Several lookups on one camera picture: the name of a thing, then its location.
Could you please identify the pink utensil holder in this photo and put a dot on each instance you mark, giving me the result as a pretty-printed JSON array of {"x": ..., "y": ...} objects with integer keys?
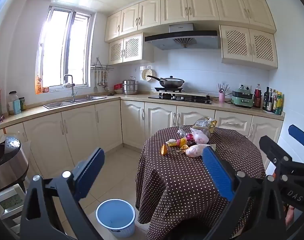
[{"x": 221, "y": 97}]

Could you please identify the red container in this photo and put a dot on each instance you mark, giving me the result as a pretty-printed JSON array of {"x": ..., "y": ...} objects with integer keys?
[{"x": 118, "y": 87}]

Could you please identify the metal ladle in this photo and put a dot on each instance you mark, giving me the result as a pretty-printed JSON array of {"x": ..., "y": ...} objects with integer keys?
[{"x": 100, "y": 81}]

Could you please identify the small orange container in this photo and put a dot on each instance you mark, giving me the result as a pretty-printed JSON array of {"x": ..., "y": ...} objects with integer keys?
[{"x": 45, "y": 89}]

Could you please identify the wok with lid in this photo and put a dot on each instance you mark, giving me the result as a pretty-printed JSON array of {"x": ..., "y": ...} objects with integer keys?
[{"x": 172, "y": 82}]

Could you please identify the yellow wrapper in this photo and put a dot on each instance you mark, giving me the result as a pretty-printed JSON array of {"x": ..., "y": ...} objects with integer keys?
[{"x": 175, "y": 143}]

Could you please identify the kitchen window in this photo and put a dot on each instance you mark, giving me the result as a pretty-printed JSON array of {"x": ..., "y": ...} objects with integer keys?
[{"x": 56, "y": 50}]

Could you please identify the metal skimmer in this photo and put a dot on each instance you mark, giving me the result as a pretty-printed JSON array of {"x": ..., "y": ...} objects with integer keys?
[{"x": 106, "y": 86}]

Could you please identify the cream wall cabinet row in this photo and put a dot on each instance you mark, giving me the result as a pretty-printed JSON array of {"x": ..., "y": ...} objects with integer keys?
[{"x": 199, "y": 6}]

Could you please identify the metal wall utensil rack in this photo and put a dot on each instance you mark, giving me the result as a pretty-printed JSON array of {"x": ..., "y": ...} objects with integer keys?
[{"x": 102, "y": 67}]

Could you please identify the teal carton box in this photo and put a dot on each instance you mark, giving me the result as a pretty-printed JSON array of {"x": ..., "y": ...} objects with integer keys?
[{"x": 16, "y": 107}]

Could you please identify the amber glass bottle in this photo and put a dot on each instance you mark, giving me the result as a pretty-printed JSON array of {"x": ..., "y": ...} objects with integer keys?
[{"x": 274, "y": 101}]

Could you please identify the blue plastic waste bin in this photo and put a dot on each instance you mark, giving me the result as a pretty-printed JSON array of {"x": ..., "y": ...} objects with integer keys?
[{"x": 114, "y": 212}]

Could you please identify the pink and orange toy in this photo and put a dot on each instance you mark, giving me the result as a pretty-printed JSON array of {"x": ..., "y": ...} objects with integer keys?
[{"x": 189, "y": 137}]

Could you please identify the large cream lattice door cabinet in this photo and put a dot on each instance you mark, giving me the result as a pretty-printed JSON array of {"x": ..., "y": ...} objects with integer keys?
[{"x": 247, "y": 46}]

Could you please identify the white plastic stool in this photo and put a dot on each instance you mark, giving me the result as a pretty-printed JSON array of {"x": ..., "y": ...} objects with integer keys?
[{"x": 4, "y": 195}]

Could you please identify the dark glass bottle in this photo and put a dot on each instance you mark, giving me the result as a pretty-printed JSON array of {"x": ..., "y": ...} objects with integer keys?
[{"x": 266, "y": 98}]

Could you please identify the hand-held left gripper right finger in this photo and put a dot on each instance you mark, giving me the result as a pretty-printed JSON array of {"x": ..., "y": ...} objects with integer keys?
[{"x": 217, "y": 172}]

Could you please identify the green electric multi cooker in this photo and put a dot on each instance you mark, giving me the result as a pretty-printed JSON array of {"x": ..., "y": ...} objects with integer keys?
[{"x": 242, "y": 100}]

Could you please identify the cream perforated round plate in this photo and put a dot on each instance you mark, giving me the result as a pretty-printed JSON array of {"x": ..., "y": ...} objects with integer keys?
[{"x": 145, "y": 73}]

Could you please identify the small cream lattice door cabinet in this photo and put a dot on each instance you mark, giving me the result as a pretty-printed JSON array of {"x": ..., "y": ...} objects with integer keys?
[{"x": 130, "y": 48}]

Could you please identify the metal sink faucet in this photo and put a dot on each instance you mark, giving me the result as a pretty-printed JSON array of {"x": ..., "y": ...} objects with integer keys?
[{"x": 72, "y": 92}]

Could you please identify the cream base cabinets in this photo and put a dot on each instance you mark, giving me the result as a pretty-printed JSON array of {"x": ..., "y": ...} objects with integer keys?
[{"x": 79, "y": 130}]

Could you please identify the white wall socket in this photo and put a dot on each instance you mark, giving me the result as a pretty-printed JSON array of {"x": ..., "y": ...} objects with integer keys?
[{"x": 246, "y": 85}]

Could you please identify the stainless steel steamer pot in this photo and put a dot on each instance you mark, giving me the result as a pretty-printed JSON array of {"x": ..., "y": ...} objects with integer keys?
[{"x": 130, "y": 87}]

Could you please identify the orange bottle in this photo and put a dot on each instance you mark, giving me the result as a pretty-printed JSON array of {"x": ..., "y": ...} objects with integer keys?
[{"x": 38, "y": 86}]

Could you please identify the dark green packet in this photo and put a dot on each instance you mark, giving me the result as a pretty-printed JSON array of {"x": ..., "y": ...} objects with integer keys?
[{"x": 22, "y": 103}]

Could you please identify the stainless steel rice cooker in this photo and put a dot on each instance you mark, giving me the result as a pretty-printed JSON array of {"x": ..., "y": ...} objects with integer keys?
[{"x": 9, "y": 170}]

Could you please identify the orange peel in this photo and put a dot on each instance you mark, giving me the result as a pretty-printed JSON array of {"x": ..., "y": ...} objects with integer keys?
[
  {"x": 183, "y": 147},
  {"x": 164, "y": 150}
]

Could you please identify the pink plastic bag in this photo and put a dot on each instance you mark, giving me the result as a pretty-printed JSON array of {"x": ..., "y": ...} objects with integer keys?
[
  {"x": 200, "y": 137},
  {"x": 195, "y": 150}
]

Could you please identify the black range hood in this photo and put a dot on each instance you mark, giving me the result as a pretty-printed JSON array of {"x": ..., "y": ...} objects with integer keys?
[{"x": 182, "y": 38}]

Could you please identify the clear plastic wrapper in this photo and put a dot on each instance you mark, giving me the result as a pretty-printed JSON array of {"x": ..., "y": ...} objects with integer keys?
[{"x": 181, "y": 131}]

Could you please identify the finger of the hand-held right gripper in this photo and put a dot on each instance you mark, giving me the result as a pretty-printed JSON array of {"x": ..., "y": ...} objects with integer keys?
[
  {"x": 269, "y": 147},
  {"x": 299, "y": 135}
]

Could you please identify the stainless steel sink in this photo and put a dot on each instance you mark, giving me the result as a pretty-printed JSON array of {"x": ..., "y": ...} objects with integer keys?
[{"x": 67, "y": 103}]

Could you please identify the person's right hand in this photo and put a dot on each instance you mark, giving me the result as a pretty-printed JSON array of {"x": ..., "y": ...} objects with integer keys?
[{"x": 289, "y": 216}]

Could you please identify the metal spatula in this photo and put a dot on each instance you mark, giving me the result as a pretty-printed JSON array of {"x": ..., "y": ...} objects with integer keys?
[{"x": 95, "y": 87}]

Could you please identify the black glass gas stove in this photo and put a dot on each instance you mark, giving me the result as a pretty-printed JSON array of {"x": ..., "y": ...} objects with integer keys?
[{"x": 192, "y": 100}]

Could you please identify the dark bottle white label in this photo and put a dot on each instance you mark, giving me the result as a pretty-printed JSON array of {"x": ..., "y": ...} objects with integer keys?
[{"x": 269, "y": 105}]

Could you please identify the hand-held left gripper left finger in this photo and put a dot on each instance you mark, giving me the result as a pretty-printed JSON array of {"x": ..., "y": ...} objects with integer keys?
[{"x": 90, "y": 172}]

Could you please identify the light wooden board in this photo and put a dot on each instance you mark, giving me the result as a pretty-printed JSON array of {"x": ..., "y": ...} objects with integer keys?
[{"x": 192, "y": 94}]

